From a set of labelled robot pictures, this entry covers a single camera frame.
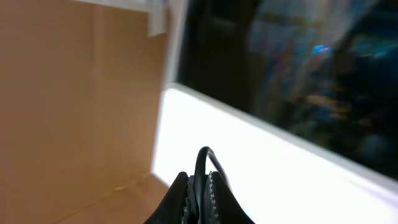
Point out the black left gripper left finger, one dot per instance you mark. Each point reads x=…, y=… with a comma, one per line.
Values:
x=170, y=209

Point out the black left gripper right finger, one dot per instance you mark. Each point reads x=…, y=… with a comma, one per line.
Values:
x=222, y=206

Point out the cardboard side panel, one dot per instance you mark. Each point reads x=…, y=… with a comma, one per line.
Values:
x=80, y=87

